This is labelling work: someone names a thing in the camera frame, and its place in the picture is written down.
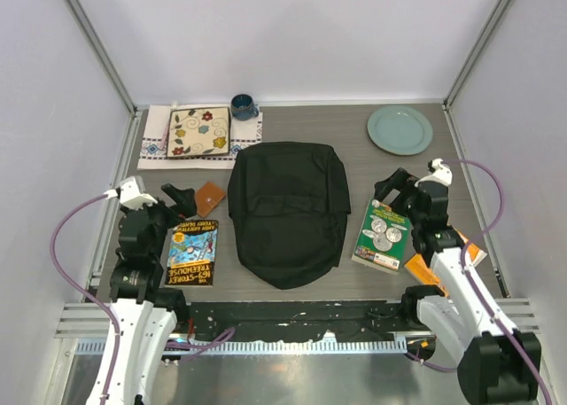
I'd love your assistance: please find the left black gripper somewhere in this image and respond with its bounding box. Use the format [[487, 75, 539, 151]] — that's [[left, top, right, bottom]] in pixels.
[[120, 183, 196, 259]]

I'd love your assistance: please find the colourful treehouse paperback book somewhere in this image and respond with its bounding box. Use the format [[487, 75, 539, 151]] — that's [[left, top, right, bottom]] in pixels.
[[165, 220, 219, 287]]

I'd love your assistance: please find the black student backpack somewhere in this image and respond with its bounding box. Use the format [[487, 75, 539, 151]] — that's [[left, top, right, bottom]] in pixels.
[[228, 142, 351, 290]]

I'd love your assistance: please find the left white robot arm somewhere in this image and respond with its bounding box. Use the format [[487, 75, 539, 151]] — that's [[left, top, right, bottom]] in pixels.
[[87, 176, 197, 404]]

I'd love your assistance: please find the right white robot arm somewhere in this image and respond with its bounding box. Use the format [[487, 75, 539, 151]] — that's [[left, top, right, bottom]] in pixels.
[[374, 160, 544, 404]]

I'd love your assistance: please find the brown leather wallet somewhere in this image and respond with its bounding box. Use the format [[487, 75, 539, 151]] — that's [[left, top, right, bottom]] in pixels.
[[195, 182, 226, 218]]

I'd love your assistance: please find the green coin book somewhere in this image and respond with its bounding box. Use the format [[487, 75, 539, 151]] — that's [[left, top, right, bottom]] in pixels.
[[351, 199, 411, 274]]

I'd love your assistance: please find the white patterned cloth mat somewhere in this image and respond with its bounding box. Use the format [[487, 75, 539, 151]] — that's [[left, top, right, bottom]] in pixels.
[[137, 105, 263, 170]]

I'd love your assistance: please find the light teal round plate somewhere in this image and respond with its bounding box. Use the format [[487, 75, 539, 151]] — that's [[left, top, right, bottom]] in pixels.
[[367, 105, 433, 156]]

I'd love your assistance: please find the floral square ceramic plate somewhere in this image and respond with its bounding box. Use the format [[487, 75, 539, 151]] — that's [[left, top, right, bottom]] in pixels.
[[167, 107, 230, 160]]

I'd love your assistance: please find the orange paperback book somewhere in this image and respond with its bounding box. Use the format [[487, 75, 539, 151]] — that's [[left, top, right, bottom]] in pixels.
[[404, 249, 466, 298]]

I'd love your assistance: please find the dark blue ceramic cup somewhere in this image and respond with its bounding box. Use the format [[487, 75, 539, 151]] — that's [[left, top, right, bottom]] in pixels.
[[230, 94, 260, 121]]

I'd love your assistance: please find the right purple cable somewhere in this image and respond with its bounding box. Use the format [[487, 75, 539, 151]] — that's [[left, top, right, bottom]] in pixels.
[[405, 159, 553, 405]]

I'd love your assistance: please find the purple cable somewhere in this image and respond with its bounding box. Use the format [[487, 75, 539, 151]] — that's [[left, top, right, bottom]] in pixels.
[[50, 194, 237, 405], [405, 159, 553, 405]]

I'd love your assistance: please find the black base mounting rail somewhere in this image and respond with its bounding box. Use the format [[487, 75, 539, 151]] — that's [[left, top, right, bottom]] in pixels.
[[190, 300, 429, 343]]

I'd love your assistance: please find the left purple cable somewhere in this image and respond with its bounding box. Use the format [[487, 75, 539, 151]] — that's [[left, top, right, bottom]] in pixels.
[[50, 194, 237, 405]]

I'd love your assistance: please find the white slotted cable duct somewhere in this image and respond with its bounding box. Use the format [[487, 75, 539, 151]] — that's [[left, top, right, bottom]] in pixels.
[[75, 338, 408, 355]]

